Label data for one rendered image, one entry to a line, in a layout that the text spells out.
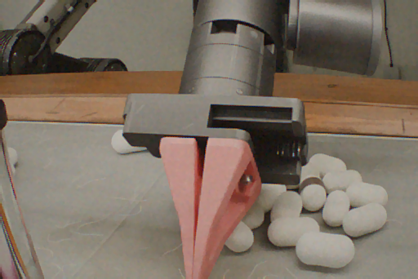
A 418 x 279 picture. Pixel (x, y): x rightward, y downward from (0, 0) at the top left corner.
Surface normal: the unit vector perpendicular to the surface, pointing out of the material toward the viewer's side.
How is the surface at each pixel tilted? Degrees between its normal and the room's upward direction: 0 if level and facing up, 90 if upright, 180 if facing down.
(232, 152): 63
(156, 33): 90
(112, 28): 90
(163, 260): 0
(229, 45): 42
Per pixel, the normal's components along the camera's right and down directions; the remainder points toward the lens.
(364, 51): -0.15, 0.62
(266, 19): 0.69, -0.19
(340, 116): -0.22, -0.36
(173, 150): -0.26, -0.06
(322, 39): -0.14, 0.43
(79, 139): -0.07, -0.91
